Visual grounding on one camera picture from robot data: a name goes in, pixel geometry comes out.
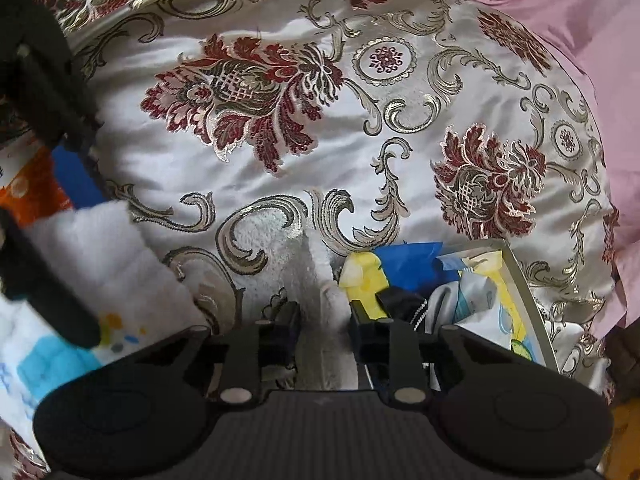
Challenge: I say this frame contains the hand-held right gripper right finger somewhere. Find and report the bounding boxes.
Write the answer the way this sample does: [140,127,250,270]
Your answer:
[350,290,506,406]

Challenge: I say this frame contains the pink bed sheet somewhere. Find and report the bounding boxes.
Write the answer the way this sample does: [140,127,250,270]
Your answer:
[380,0,640,341]

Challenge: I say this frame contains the metal tray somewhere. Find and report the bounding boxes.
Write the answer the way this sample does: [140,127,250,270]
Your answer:
[340,239,560,393]

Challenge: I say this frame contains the floral satin blanket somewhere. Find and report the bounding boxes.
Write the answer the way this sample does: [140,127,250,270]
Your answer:
[0,0,621,480]

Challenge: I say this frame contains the orange white medicine box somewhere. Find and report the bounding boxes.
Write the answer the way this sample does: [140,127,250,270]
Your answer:
[0,147,76,233]

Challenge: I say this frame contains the striped fluffy towel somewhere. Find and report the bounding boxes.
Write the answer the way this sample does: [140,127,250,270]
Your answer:
[0,202,346,461]

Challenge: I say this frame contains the black sock white stripes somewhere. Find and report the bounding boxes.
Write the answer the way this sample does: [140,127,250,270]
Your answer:
[377,287,431,333]

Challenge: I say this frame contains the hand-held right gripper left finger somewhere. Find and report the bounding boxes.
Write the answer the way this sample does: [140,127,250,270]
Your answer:
[125,302,303,406]

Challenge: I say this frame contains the brown quilted jacket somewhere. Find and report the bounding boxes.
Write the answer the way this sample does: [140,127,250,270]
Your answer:
[602,330,640,401]

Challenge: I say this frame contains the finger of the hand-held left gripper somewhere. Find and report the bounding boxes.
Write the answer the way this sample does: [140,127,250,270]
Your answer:
[0,7,108,209]
[0,210,101,348]

